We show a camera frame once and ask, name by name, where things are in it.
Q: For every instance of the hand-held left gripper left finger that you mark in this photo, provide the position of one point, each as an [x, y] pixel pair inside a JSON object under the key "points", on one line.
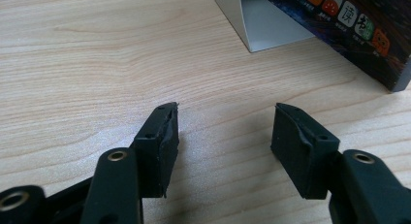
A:
{"points": [[156, 159]]}

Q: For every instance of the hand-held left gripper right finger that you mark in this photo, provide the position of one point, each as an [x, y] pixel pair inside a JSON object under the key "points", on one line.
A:
{"points": [[297, 156]]}

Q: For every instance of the expandable grey metal book rack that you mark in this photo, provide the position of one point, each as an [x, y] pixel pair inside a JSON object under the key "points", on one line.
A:
{"points": [[268, 26]]}

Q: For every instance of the red illustrated magazine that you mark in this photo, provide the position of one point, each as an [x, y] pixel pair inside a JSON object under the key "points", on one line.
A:
{"points": [[365, 39]]}

